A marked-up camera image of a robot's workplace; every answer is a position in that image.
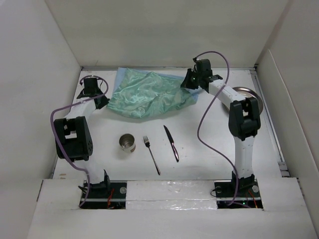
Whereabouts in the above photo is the green satin tablecloth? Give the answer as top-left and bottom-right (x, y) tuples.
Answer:
(107, 68), (201, 119)

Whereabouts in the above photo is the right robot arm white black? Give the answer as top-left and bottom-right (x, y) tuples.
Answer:
(181, 58), (261, 197)

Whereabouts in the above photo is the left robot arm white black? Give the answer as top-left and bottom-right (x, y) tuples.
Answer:
(50, 75), (110, 199)

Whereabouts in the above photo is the light blue cloth napkin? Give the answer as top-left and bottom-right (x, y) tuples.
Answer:
(115, 67), (127, 87)

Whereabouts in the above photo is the round metal plate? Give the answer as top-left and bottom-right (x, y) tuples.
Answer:
(223, 86), (264, 116)

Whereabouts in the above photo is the steel cup with white band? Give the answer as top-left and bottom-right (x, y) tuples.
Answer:
(119, 133), (136, 153)

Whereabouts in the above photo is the silver fork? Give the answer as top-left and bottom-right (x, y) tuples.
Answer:
(143, 135), (161, 175)

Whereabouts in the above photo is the white foam front panel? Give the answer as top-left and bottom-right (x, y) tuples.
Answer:
(126, 180), (217, 211)

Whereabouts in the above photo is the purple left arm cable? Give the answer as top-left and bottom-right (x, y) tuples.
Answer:
(49, 76), (110, 207)

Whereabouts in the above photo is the black handled table knife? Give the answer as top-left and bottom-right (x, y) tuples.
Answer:
(163, 125), (179, 162)

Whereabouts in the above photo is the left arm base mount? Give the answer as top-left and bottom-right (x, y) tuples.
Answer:
(81, 181), (127, 210)

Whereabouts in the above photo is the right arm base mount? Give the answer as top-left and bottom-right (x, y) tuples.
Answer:
(210, 180), (263, 209)

